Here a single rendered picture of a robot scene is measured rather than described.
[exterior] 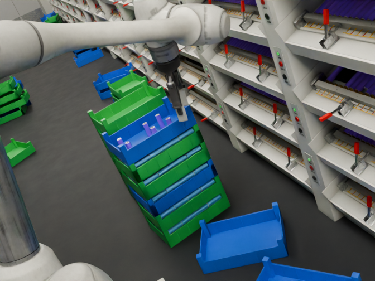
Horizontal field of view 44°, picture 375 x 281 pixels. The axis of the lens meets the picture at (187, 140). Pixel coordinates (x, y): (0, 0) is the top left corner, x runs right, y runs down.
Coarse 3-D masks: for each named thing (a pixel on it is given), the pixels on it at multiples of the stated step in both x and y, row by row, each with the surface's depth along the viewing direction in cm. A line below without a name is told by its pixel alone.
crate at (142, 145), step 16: (160, 112) 184; (192, 112) 169; (128, 128) 180; (144, 128) 183; (160, 128) 178; (176, 128) 167; (112, 144) 176; (144, 144) 163; (160, 144) 166; (128, 160) 161
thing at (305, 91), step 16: (320, 64) 136; (304, 80) 136; (320, 80) 136; (336, 80) 133; (304, 96) 138; (320, 96) 133; (320, 112) 131; (336, 112) 124; (352, 112) 120; (368, 112) 116; (352, 128) 121; (368, 128) 113
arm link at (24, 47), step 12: (0, 24) 90; (12, 24) 92; (24, 24) 95; (0, 36) 88; (12, 36) 90; (24, 36) 92; (36, 36) 95; (0, 48) 88; (12, 48) 90; (24, 48) 92; (36, 48) 95; (0, 60) 89; (12, 60) 91; (24, 60) 93; (36, 60) 97; (0, 72) 91; (12, 72) 94
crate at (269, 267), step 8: (264, 256) 146; (264, 264) 146; (272, 264) 146; (280, 264) 144; (264, 272) 146; (272, 272) 147; (280, 272) 146; (288, 272) 144; (296, 272) 142; (304, 272) 140; (312, 272) 138; (320, 272) 136; (256, 280) 142; (264, 280) 146; (272, 280) 147; (280, 280) 146; (288, 280) 144; (296, 280) 143; (304, 280) 142; (312, 280) 140; (320, 280) 138; (328, 280) 136; (336, 280) 134; (344, 280) 132; (352, 280) 128; (360, 280) 128
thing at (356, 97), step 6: (318, 84) 134; (324, 84) 132; (330, 84) 130; (324, 90) 132; (330, 90) 128; (336, 90) 126; (342, 90) 125; (348, 90) 123; (324, 96) 131; (342, 96) 125; (348, 96) 122; (354, 96) 120; (360, 96) 118; (366, 96) 117; (360, 102) 118; (366, 102) 116; (372, 102) 114; (372, 114) 114
